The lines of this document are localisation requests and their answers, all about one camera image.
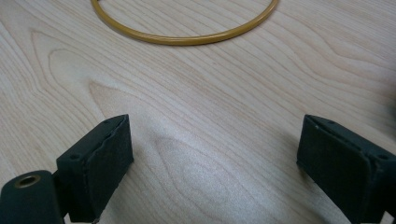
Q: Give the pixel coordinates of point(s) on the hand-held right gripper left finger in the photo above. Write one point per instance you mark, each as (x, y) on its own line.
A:
(93, 168)

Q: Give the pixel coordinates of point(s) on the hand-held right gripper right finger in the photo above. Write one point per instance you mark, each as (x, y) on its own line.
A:
(342, 168)

